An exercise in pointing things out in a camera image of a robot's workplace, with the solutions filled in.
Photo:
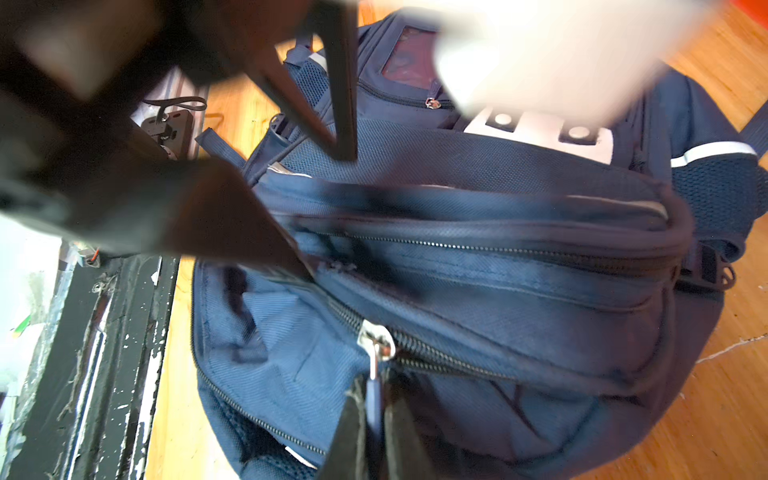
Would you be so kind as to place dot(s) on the navy blue backpack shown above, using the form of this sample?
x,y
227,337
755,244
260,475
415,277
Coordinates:
x,y
538,291

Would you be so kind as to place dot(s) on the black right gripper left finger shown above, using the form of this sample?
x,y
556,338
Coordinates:
x,y
347,456

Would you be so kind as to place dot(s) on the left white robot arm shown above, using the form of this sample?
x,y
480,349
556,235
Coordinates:
x,y
582,62

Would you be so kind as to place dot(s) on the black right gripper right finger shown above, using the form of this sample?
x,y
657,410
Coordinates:
x,y
404,452

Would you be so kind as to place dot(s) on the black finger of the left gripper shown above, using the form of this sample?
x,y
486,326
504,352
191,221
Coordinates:
x,y
335,23

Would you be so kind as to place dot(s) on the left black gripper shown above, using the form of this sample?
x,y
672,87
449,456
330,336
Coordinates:
x,y
75,165

